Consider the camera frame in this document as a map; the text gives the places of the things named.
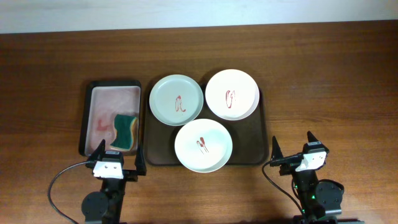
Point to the green and yellow sponge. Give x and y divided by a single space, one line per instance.
126 134

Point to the large brown serving tray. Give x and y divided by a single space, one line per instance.
250 146

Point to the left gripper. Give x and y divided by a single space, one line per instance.
131 175

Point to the small black water tray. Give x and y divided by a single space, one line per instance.
103 101

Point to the white plate front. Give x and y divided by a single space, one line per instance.
203 145

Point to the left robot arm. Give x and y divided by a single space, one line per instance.
105 205

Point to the white plate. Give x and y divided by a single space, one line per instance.
232 94
203 145

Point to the pale green plate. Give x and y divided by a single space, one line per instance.
176 100

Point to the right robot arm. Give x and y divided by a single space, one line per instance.
319 200

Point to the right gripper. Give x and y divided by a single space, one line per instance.
287 168

